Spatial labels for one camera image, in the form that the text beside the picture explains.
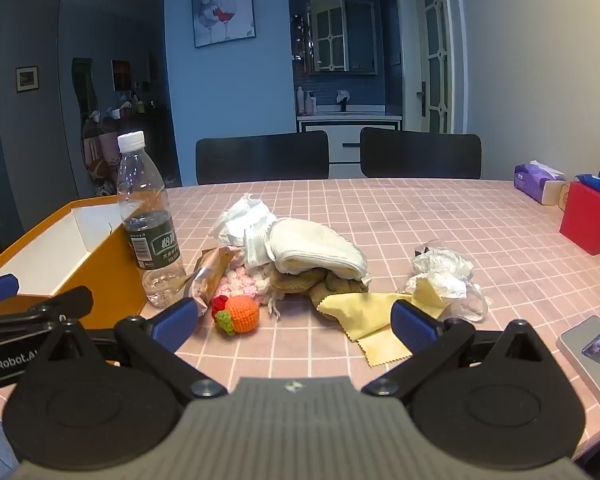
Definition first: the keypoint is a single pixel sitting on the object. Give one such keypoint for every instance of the crumpled white tissue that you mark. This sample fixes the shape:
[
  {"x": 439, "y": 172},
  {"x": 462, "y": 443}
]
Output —
[{"x": 240, "y": 220}]

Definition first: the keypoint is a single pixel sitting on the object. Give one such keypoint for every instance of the dark cabinet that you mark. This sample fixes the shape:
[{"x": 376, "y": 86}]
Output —
[{"x": 155, "y": 140}]

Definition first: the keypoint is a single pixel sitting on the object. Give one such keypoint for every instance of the purple tissue pack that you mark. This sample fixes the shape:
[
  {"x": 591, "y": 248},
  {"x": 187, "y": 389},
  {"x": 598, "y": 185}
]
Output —
[{"x": 530, "y": 177}]

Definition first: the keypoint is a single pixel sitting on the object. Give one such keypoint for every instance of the crumpled clear plastic bag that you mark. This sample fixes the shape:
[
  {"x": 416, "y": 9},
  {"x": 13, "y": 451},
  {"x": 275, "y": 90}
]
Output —
[{"x": 440, "y": 265}]

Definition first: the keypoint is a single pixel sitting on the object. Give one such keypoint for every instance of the white towel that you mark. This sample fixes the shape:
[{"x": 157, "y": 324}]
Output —
[{"x": 310, "y": 245}]

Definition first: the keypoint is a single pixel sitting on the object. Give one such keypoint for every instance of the dark framed picture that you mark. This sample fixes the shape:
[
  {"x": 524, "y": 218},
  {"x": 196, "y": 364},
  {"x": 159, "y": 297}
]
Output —
[{"x": 121, "y": 75}]

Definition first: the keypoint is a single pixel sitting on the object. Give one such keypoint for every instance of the hanging bags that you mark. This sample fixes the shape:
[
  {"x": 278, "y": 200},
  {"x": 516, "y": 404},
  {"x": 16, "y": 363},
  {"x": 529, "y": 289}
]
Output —
[{"x": 97, "y": 160}]

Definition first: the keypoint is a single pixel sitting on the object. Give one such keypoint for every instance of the orange crocheted fruit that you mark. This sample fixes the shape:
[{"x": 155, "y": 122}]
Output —
[{"x": 242, "y": 312}]

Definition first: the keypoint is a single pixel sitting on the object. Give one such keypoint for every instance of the white bottle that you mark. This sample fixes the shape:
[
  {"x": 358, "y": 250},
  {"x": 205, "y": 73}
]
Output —
[{"x": 300, "y": 101}]

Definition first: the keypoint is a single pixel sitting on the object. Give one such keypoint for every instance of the small framed picture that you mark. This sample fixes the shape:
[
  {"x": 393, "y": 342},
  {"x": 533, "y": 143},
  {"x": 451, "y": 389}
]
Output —
[{"x": 27, "y": 79}]

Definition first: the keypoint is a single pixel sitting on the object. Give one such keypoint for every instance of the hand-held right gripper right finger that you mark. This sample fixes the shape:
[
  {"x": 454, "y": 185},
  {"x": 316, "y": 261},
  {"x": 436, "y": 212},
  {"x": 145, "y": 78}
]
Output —
[{"x": 415, "y": 330}]

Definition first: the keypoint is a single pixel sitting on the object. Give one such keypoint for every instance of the grey flat box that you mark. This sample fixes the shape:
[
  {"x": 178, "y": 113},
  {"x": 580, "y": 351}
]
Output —
[{"x": 580, "y": 360}]

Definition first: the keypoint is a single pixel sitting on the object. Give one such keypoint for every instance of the brown knitted cloth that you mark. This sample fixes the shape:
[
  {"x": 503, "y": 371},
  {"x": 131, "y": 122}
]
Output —
[{"x": 300, "y": 282}]

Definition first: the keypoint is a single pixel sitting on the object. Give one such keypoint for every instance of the pink white knitted piece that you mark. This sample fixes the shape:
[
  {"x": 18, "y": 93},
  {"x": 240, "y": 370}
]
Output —
[{"x": 240, "y": 282}]

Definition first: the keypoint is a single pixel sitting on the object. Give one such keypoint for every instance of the blue packet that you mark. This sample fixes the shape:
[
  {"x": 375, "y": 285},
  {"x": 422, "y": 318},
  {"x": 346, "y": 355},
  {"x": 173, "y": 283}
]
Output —
[{"x": 597, "y": 182}]

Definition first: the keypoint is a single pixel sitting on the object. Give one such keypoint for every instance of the brown snack wrapper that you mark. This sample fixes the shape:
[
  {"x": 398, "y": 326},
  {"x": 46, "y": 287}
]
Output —
[{"x": 207, "y": 272}]

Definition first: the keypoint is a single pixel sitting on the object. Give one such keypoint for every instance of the orange cardboard box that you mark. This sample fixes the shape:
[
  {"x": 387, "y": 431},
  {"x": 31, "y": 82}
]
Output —
[{"x": 115, "y": 270}]

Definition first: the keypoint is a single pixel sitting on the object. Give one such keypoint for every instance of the white glass-pane door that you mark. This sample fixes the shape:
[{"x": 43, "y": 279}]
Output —
[{"x": 432, "y": 45}]

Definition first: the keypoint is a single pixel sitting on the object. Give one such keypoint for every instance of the black chair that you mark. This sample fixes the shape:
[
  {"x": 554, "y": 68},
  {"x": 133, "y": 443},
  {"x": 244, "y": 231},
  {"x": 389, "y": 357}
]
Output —
[
  {"x": 420, "y": 155},
  {"x": 260, "y": 157}
]

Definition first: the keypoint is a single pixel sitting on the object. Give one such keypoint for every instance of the red box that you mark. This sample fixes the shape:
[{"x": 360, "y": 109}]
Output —
[{"x": 587, "y": 220}]

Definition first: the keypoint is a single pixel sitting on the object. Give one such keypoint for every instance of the white vanity cabinet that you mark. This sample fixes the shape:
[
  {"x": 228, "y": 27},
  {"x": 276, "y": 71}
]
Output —
[{"x": 345, "y": 142}]

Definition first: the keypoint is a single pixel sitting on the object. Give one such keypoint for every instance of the faucet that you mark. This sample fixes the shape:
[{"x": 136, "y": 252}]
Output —
[{"x": 343, "y": 100}]

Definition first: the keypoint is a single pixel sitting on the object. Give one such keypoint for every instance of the wine glass wall picture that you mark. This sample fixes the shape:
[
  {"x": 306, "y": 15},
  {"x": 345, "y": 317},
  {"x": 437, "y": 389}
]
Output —
[{"x": 222, "y": 7}]

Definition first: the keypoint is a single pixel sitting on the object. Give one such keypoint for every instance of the wavy mirror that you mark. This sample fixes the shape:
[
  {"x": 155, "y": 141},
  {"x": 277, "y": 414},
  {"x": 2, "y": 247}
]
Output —
[{"x": 84, "y": 90}]

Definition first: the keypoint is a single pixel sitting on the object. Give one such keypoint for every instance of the yellow cleaning cloth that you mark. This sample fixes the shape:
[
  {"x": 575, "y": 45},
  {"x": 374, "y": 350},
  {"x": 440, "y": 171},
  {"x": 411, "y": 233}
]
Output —
[{"x": 365, "y": 320}]

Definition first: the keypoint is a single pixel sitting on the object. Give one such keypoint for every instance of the clear plastic water bottle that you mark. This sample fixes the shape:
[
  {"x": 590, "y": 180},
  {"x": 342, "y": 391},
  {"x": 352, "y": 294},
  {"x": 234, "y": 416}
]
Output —
[{"x": 145, "y": 200}]

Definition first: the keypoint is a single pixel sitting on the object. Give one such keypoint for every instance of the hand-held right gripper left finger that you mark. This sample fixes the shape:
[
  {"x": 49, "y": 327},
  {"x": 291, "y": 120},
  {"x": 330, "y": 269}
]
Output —
[{"x": 175, "y": 322}]

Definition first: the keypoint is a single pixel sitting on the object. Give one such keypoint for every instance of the wall mirror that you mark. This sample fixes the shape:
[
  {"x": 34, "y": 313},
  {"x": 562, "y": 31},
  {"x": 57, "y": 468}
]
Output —
[{"x": 342, "y": 35}]

